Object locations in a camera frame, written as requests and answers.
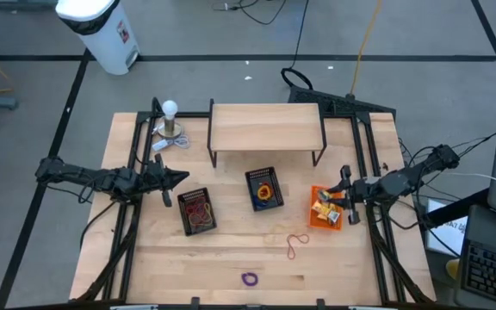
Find black curved cable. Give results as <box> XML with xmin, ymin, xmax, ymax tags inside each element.
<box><xmin>78</xmin><ymin>198</ymin><xmax>122</xmax><ymax>251</ymax></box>

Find black metal bar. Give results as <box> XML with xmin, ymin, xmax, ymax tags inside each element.
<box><xmin>419</xmin><ymin>188</ymin><xmax>490</xmax><ymax>230</ymax></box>

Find white lamp cable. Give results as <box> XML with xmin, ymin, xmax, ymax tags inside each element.
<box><xmin>151</xmin><ymin>133</ymin><xmax>191</xmax><ymax>152</ymax></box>

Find yellow round object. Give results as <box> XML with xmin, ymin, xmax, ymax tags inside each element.
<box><xmin>444</xmin><ymin>257</ymin><xmax>461</xmax><ymax>280</ymax></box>

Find white bulb brass lamp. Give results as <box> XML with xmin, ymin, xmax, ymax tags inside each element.
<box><xmin>156</xmin><ymin>99</ymin><xmax>183</xmax><ymax>140</ymax></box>

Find long black cable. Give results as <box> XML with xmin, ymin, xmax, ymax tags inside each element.
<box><xmin>280</xmin><ymin>0</ymin><xmax>314</xmax><ymax>92</ymax></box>

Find black plastic mesh basket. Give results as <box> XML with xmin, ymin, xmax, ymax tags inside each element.
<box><xmin>244</xmin><ymin>165</ymin><xmax>285</xmax><ymax>213</ymax></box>
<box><xmin>177</xmin><ymin>186</ymin><xmax>218</xmax><ymax>237</ymax></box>

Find white trash bin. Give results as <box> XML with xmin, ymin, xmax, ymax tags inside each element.
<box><xmin>54</xmin><ymin>0</ymin><xmax>141</xmax><ymax>77</ymax></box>

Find grey laptop black keyboard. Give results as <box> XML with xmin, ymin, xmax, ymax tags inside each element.
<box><xmin>452</xmin><ymin>203</ymin><xmax>496</xmax><ymax>310</ymax></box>

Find thin black floor cable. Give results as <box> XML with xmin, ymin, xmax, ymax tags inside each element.
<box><xmin>398</xmin><ymin>130</ymin><xmax>496</xmax><ymax>173</ymax></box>

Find black looped cable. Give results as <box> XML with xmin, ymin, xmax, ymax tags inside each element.
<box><xmin>359</xmin><ymin>189</ymin><xmax>418</xmax><ymax>237</ymax></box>

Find grey floor strip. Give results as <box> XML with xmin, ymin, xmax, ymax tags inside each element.
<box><xmin>0</xmin><ymin>0</ymin><xmax>59</xmax><ymax>11</ymax></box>

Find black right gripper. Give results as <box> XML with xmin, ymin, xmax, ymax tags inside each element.
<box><xmin>325</xmin><ymin>164</ymin><xmax>381</xmax><ymax>226</ymax></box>

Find black aluminium table frame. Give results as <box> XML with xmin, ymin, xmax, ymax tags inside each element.
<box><xmin>69</xmin><ymin>97</ymin><xmax>437</xmax><ymax>310</ymax></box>

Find purple coil keychain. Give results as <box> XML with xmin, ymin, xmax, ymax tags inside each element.
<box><xmin>241</xmin><ymin>271</ymin><xmax>260</xmax><ymax>288</ymax></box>

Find brown rubber band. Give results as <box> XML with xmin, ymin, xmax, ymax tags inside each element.
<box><xmin>285</xmin><ymin>232</ymin><xmax>311</xmax><ymax>261</ymax></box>

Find white paper sign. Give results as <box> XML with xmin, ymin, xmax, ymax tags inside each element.
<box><xmin>424</xmin><ymin>198</ymin><xmax>469</xmax><ymax>258</ymax></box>

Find wooden shelf riser black legs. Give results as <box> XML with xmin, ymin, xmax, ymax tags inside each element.
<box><xmin>207</xmin><ymin>97</ymin><xmax>329</xmax><ymax>169</ymax></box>

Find black floor cable with plug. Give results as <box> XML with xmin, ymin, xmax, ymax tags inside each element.
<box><xmin>211</xmin><ymin>0</ymin><xmax>288</xmax><ymax>26</ymax></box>

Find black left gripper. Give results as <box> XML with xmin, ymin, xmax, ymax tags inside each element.
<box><xmin>139</xmin><ymin>153</ymin><xmax>190</xmax><ymax>208</ymax></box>

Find orange plastic mesh basket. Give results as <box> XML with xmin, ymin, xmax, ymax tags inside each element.
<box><xmin>306</xmin><ymin>184</ymin><xmax>344</xmax><ymax>233</ymax></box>

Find pink coil wristband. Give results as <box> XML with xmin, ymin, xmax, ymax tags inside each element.
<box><xmin>183</xmin><ymin>196</ymin><xmax>208</xmax><ymax>221</ymax></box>

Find long yellow cable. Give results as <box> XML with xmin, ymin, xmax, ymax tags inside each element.
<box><xmin>349</xmin><ymin>0</ymin><xmax>382</xmax><ymax>98</ymax></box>

